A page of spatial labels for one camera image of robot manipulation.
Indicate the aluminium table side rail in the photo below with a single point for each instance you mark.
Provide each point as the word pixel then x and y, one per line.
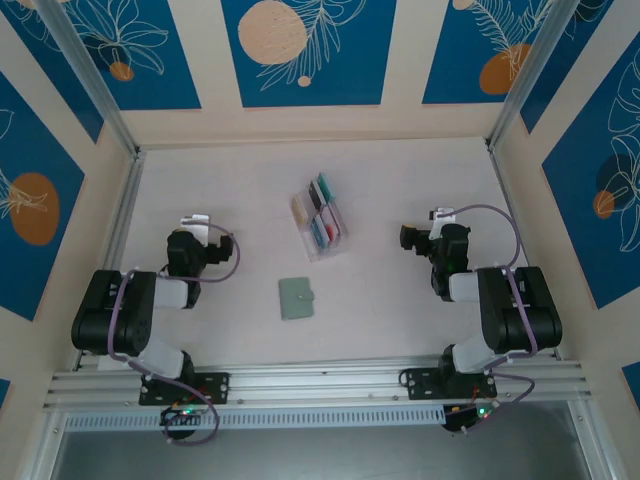
pixel 125 210
pixel 510 200

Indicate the blue card stack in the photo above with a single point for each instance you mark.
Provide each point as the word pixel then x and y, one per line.
pixel 316 234

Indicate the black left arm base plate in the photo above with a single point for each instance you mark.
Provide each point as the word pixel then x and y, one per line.
pixel 220 385

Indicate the clear acrylic card display stand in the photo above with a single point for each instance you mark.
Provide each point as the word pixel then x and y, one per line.
pixel 325 250

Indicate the teal card stack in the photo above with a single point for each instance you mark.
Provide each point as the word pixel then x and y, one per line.
pixel 326 186

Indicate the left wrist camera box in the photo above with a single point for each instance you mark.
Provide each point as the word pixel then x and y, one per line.
pixel 195 225

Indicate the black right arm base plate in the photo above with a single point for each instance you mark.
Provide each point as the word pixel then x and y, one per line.
pixel 417 384

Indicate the cream card stack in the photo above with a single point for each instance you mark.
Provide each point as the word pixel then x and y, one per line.
pixel 300 210

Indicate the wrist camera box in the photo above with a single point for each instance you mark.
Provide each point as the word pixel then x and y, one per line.
pixel 195 225
pixel 442 220

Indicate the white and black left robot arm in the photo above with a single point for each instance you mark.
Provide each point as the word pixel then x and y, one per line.
pixel 110 315

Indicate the sage green card holder wallet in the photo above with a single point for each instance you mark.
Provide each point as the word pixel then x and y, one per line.
pixel 295 300

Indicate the black card stack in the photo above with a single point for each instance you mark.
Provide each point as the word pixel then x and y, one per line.
pixel 316 195

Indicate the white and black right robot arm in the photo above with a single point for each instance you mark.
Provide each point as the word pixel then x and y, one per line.
pixel 525 320

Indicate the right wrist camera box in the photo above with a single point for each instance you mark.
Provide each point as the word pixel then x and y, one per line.
pixel 442 220

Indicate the blue floral wall panel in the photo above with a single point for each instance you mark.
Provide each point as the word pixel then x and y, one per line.
pixel 632 380
pixel 4 392
pixel 50 150
pixel 165 75
pixel 350 75
pixel 575 200
pixel 575 75
pixel 450 50
pixel 60 95

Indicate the aluminium frame leg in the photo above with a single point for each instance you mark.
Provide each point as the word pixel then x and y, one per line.
pixel 40 450
pixel 592 440

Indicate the grey metal sheet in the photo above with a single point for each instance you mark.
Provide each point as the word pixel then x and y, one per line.
pixel 320 455

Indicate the aluminium frame post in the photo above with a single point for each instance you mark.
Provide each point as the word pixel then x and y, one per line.
pixel 530 70
pixel 90 70

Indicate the aluminium mounting rail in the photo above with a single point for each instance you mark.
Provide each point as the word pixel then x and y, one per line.
pixel 320 382

